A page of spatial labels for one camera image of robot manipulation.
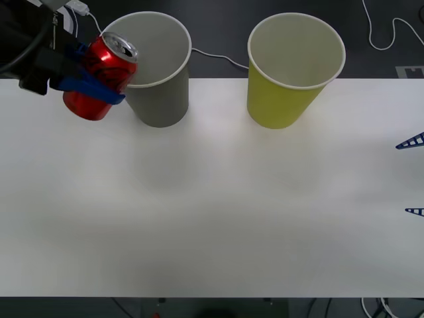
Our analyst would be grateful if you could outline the grey plastic waste bin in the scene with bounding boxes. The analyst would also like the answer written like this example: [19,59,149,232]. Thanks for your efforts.
[99,11,193,129]

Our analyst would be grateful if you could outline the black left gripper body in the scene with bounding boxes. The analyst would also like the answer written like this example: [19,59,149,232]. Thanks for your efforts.
[19,46,84,97]

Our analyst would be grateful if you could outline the yellow-green plastic waste bin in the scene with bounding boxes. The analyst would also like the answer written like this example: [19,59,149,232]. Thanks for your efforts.
[246,12,347,131]

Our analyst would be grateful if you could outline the thin white looping cable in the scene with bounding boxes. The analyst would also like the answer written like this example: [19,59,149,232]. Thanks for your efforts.
[362,0,424,51]

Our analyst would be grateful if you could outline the white cable bundle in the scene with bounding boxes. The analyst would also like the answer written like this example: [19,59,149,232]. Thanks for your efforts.
[360,297,400,318]

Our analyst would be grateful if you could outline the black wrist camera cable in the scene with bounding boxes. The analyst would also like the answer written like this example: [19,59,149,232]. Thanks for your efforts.
[0,11,54,74]

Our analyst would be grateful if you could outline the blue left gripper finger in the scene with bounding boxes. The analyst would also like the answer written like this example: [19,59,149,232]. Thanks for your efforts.
[49,70,127,105]
[64,42,90,64]

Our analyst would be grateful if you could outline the pale grey flat bracket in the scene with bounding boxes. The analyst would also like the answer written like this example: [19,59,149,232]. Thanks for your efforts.
[395,66,424,80]

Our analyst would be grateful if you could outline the red drink can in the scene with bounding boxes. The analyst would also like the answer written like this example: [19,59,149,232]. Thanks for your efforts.
[62,32,138,122]

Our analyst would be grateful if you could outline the white cable with plug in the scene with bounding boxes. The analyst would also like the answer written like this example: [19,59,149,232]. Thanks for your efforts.
[65,0,250,70]

